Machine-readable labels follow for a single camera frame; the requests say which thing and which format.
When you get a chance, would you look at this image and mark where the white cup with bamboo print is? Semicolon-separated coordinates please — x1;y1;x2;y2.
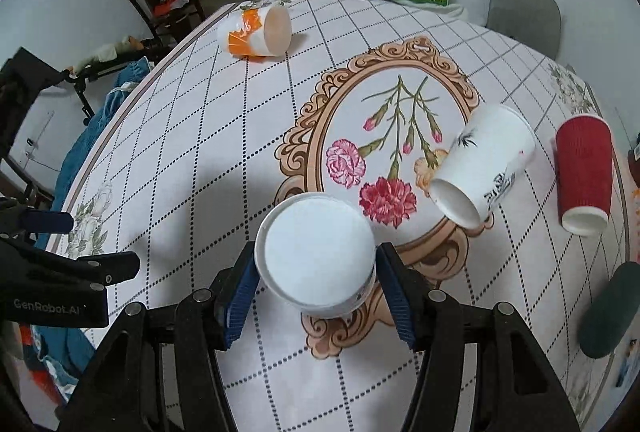
254;192;375;318

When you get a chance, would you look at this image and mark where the white cup with calligraphy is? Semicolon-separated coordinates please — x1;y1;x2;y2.
428;104;536;230

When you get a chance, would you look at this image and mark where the dark green cup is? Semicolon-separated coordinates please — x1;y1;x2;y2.
577;261;640;360

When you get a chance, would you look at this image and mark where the red ribbed paper cup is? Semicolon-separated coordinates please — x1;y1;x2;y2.
554;114;613;237

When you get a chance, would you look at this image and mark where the orange and white cup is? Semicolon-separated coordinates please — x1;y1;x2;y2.
217;3;292;57

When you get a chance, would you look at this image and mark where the dark wooden chair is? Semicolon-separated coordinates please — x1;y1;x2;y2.
129;0;206;45

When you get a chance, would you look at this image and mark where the floral patterned tablecloth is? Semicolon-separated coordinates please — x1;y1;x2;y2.
48;0;629;431

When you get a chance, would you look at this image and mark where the grey chair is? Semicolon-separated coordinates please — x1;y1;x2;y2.
486;0;562;59

